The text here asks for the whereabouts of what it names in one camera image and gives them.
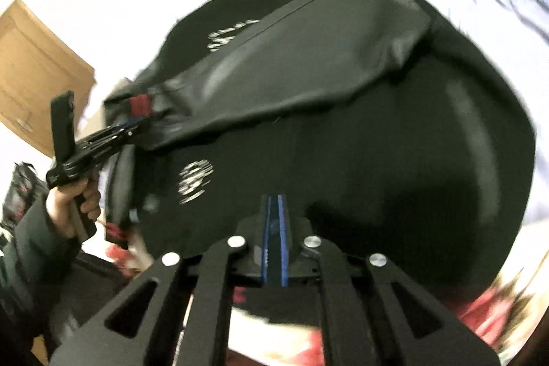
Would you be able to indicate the wooden door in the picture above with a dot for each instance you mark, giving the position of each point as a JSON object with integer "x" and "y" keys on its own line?
{"x": 34, "y": 78}

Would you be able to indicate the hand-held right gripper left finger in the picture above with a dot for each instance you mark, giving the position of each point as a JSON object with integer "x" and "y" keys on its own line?
{"x": 268, "y": 246}

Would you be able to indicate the person's left hand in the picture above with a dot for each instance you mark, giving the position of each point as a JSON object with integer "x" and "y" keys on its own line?
{"x": 64, "y": 211}

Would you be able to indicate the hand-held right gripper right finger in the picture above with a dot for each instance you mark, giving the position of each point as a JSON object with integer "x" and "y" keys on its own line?
{"x": 283, "y": 246}

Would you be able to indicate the black jacket with red stripes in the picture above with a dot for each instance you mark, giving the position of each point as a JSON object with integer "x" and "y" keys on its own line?
{"x": 364, "y": 134}

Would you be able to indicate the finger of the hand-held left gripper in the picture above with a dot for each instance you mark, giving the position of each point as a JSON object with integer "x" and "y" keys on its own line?
{"x": 113, "y": 131}
{"x": 112, "y": 141}

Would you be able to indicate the black leather bed frame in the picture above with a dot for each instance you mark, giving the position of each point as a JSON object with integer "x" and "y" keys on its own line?
{"x": 81, "y": 289}

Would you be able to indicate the dark patterned bag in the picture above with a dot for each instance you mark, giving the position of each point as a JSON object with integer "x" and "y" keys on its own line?
{"x": 19, "y": 190}

